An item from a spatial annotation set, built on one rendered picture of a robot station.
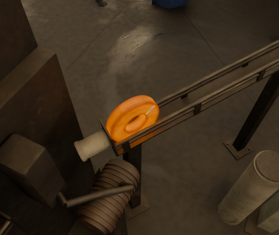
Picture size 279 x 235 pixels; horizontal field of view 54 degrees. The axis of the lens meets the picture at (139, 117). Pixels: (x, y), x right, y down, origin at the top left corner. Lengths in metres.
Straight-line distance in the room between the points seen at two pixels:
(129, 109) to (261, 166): 0.50
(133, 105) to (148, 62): 1.27
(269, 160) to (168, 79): 1.03
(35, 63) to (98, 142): 0.26
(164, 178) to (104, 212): 0.66
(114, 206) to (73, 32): 1.65
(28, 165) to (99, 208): 0.29
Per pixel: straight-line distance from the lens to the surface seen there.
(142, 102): 0.70
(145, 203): 1.38
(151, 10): 2.44
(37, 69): 0.70
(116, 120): 0.70
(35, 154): 0.64
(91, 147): 0.74
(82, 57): 2.03
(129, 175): 0.88
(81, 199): 0.79
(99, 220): 0.84
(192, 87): 0.88
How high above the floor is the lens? 1.33
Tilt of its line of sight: 55 degrees down
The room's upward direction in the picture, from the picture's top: straight up
